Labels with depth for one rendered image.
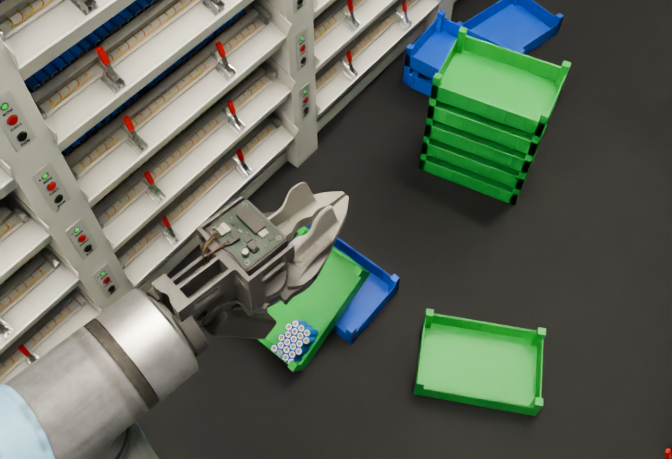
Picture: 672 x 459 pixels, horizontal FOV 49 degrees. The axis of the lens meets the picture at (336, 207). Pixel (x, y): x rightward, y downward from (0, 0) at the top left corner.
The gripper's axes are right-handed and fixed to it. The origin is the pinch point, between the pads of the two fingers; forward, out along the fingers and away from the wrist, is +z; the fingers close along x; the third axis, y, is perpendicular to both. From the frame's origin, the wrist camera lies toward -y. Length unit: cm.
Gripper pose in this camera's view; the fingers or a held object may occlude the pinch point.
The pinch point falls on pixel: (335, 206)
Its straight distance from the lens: 73.9
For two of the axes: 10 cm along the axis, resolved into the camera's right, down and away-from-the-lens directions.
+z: 7.2, -5.7, 3.9
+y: 0.4, -5.3, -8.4
